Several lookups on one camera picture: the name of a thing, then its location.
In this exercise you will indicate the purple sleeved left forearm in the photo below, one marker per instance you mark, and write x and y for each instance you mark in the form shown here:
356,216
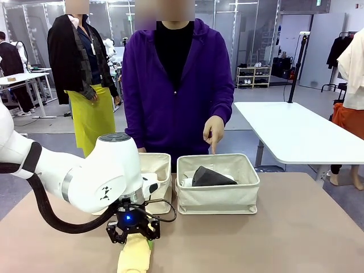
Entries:
226,105

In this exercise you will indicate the small white background robot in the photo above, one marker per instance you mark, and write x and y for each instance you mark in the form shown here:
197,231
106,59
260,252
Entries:
109,45

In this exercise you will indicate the orange garment on mannequin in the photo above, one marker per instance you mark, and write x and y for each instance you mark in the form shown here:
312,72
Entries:
347,116

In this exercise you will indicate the purple sleeved right forearm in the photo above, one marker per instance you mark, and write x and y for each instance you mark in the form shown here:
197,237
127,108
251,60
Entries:
133,125

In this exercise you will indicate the white background desk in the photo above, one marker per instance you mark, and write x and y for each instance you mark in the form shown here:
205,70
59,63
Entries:
28,76

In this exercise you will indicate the person in dark vest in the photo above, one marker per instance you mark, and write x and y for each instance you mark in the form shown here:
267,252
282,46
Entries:
12,62

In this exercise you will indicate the person in purple hoodie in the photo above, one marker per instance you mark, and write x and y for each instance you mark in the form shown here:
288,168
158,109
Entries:
170,113

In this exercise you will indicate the person's left hand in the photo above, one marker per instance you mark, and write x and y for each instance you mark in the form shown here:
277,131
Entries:
214,130

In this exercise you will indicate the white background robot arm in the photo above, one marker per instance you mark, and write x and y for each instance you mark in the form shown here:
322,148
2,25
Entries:
21,49

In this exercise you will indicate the white towel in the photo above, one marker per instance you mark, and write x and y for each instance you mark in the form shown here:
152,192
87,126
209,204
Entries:
186,182

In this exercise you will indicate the person's right hand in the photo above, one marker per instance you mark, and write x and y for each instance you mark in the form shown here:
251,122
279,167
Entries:
141,150

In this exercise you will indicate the black suitcase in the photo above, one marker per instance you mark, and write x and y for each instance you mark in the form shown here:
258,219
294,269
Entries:
281,66

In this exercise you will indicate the black camera pole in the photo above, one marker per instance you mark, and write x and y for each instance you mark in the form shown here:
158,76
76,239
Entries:
297,68

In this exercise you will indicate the black clothes on rack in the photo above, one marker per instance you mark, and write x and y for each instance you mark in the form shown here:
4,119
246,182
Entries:
337,51

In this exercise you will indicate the cream garment on mannequin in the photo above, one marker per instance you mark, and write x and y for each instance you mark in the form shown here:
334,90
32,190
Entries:
354,65

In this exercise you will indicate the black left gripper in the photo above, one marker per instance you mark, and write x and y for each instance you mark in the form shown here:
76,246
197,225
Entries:
128,219

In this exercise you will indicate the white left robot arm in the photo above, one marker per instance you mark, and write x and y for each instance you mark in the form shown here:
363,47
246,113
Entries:
99,176

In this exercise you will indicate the wooden shoe rack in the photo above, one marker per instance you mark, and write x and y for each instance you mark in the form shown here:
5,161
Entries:
254,76

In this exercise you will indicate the person in yellow skirt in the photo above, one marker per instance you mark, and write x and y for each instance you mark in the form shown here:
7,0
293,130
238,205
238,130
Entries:
65,57

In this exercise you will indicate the grey towel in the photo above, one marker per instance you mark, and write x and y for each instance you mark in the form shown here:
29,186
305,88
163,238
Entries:
210,176

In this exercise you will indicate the cream fabric basket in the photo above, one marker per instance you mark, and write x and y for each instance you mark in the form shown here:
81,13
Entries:
216,199
156,165

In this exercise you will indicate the low black stand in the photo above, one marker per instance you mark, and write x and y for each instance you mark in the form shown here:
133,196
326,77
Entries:
334,86

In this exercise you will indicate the large white table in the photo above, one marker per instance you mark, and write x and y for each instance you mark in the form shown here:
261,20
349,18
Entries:
290,128

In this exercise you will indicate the yellow towel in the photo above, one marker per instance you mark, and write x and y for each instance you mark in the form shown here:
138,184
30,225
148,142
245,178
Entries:
133,256

